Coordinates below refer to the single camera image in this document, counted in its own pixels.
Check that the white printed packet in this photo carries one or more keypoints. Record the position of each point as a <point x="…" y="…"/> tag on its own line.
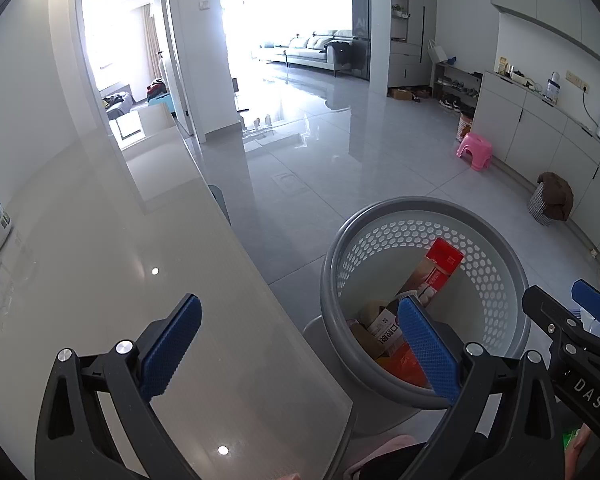
<point x="385" y="327"/>

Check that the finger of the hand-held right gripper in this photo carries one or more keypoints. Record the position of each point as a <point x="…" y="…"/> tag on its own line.
<point x="550" y="312"/>
<point x="597" y="305"/>

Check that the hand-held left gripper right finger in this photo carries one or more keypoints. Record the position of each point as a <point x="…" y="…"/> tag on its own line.
<point x="430" y="350"/>

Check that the beige curtain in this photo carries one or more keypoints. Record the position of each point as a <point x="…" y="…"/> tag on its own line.
<point x="151" y="42"/>

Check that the long red cardboard box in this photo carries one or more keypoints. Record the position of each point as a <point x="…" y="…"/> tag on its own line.
<point x="445" y="260"/>

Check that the white paper bag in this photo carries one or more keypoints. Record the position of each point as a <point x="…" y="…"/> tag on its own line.
<point x="436" y="52"/>

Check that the small wicker basket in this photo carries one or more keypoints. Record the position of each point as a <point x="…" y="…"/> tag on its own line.
<point x="466" y="125"/>

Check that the tall black refrigerator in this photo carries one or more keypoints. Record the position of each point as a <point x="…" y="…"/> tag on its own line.
<point x="361" y="35"/>

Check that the brown cardboard piece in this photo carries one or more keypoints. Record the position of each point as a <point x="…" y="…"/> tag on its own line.
<point x="364" y="342"/>

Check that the wall socket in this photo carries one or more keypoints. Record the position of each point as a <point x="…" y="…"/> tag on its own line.
<point x="576" y="81"/>

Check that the checkered laundry basket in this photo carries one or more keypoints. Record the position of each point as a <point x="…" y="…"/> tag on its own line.
<point x="537" y="207"/>

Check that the grey perforated plastic basket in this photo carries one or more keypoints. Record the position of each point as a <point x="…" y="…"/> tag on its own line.
<point x="500" y="270"/>

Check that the shoe rack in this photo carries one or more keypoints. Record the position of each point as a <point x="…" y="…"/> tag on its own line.
<point x="455" y="87"/>

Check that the tall shelf cabinet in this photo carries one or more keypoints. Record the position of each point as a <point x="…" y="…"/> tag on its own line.
<point x="410" y="20"/>

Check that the pink plastic stool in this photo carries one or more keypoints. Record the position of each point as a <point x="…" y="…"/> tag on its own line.
<point x="474" y="144"/>

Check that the cardboard box with shoes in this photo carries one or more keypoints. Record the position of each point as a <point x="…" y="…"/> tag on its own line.
<point x="401" y="94"/>

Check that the light grey sofa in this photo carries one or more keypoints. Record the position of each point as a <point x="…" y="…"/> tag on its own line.
<point x="307" y="47"/>

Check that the red plastic bag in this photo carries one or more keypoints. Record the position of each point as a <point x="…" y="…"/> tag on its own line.
<point x="405" y="365"/>

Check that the black jacket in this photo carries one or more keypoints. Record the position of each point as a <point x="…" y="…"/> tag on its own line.
<point x="337" y="55"/>

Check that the bed with dark clothes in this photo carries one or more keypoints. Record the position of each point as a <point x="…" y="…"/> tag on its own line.
<point x="116" y="105"/>

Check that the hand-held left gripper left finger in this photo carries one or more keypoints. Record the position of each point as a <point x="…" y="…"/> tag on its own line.
<point x="170" y="350"/>

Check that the grey sideboard cabinet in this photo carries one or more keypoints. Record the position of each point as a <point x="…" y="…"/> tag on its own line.
<point x="530" y="130"/>

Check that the person's right hand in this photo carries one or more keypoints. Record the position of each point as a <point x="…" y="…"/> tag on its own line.
<point x="580" y="447"/>

